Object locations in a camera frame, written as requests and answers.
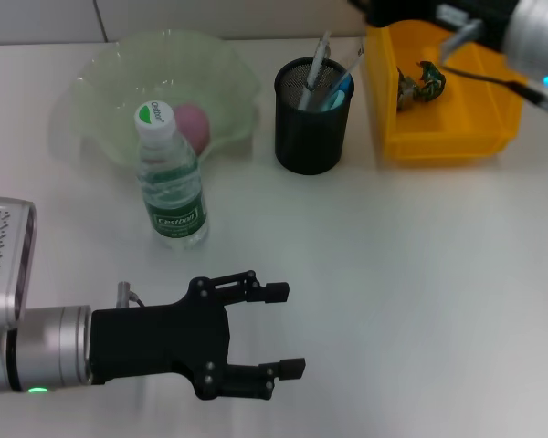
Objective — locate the yellow plastic bin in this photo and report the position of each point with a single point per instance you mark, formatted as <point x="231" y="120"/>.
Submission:
<point x="466" y="128"/>

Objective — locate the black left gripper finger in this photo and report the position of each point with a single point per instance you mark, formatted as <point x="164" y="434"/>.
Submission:
<point x="292" y="367"/>
<point x="276" y="293"/>

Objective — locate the black mesh pen holder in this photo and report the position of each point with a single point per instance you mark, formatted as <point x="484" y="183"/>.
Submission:
<point x="310" y="137"/>

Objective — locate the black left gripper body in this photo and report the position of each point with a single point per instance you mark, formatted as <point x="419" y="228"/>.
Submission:
<point x="160" y="340"/>

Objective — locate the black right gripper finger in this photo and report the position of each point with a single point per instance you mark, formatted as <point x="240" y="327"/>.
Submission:
<point x="356" y="4"/>

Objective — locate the pink peach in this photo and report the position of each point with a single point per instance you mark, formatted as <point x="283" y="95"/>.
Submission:
<point x="194" y="125"/>

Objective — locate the transparent plastic ruler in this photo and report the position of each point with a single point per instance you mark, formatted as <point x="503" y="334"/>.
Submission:
<point x="351" y="68"/>

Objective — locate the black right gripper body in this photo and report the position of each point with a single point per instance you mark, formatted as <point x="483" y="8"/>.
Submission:
<point x="406" y="11"/>

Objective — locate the green plastic wrapper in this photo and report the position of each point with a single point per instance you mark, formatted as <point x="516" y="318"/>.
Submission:
<point x="427" y="86"/>

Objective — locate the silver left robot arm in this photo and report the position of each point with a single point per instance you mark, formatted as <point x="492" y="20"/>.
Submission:
<point x="45" y="349"/>

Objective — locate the white grey ballpoint pen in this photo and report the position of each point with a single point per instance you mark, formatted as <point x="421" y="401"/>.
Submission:
<point x="316" y="68"/>

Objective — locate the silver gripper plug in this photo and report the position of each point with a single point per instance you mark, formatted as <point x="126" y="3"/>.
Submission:
<point x="124" y="294"/>
<point x="459" y="36"/>

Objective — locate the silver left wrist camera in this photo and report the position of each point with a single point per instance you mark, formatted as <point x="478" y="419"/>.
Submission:
<point x="2" y="260"/>

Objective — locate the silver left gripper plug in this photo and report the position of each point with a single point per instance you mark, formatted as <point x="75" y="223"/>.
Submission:
<point x="124" y="294"/>

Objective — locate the blue scissors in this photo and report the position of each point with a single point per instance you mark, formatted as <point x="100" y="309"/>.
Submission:
<point x="340" y="96"/>

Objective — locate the green glass fruit plate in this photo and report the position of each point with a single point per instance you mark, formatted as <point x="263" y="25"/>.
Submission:
<point x="109" y="91"/>

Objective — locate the clear green-label water bottle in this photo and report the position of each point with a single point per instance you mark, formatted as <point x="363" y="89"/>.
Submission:
<point x="173" y="201"/>

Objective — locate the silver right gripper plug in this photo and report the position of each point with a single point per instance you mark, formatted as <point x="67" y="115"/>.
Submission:
<point x="459" y="36"/>

